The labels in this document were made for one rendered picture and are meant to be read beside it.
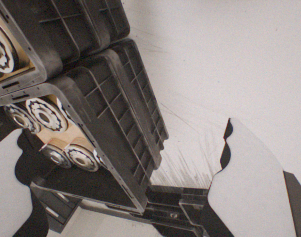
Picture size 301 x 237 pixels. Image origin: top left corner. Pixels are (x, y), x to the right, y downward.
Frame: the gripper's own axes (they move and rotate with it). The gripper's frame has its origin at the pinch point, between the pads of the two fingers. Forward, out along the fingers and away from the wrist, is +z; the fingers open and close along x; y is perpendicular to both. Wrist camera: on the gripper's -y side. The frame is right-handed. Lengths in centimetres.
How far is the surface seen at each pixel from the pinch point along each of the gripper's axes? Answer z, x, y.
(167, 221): 53, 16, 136
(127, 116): 16.6, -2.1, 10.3
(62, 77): 9.4, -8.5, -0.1
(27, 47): 7.7, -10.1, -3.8
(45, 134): 29.7, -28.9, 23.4
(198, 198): 42, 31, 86
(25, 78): 9.2, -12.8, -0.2
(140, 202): 7.3, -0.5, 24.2
